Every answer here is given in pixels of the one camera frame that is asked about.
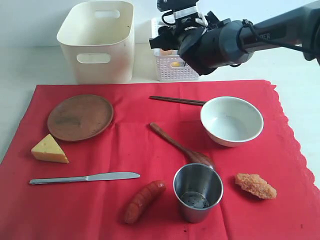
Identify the white perforated plastic basket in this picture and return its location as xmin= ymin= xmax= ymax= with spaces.
xmin=150 ymin=17 xmax=201 ymax=82

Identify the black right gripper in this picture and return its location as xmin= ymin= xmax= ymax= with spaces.
xmin=149 ymin=11 xmax=220 ymax=50

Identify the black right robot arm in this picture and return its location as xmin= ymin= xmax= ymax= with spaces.
xmin=149 ymin=0 xmax=320 ymax=76

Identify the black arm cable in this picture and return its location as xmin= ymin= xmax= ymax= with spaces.
xmin=241 ymin=19 xmax=320 ymax=55

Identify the dark wooden chopstick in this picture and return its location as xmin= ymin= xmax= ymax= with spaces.
xmin=149 ymin=96 xmax=206 ymax=107
xmin=149 ymin=95 xmax=207 ymax=104

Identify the yellow cheese wedge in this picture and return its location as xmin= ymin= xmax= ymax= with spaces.
xmin=31 ymin=134 xmax=70 ymax=164

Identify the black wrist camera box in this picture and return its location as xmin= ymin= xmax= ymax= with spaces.
xmin=157 ymin=0 xmax=199 ymax=12

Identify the fried chicken piece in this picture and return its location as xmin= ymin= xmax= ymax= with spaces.
xmin=234 ymin=173 xmax=277 ymax=200

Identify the brown round plate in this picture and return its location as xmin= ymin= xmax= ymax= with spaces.
xmin=47 ymin=94 xmax=114 ymax=142

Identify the brown egg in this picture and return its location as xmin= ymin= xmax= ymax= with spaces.
xmin=159 ymin=49 xmax=173 ymax=56

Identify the upper dark wooden chopstick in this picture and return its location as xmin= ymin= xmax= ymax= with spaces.
xmin=149 ymin=95 xmax=207 ymax=104

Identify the silver table knife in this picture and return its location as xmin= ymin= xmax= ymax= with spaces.
xmin=29 ymin=171 xmax=140 ymax=185

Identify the stainless steel cup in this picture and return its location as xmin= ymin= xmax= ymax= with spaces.
xmin=172 ymin=163 xmax=224 ymax=223

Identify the white ceramic bowl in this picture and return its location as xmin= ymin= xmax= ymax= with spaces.
xmin=200 ymin=96 xmax=264 ymax=147

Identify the red tablecloth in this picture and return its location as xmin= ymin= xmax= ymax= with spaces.
xmin=0 ymin=80 xmax=320 ymax=240

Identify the yellow lemon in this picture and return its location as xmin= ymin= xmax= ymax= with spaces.
xmin=170 ymin=61 xmax=181 ymax=68

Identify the brown wooden spoon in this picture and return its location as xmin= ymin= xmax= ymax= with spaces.
xmin=149 ymin=122 xmax=215 ymax=170

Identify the cream plastic tub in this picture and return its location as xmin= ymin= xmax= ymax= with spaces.
xmin=56 ymin=0 xmax=135 ymax=85

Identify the lower dark wooden chopstick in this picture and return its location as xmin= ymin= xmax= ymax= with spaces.
xmin=149 ymin=96 xmax=206 ymax=107

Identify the red sausage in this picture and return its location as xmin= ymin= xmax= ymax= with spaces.
xmin=124 ymin=180 xmax=167 ymax=224

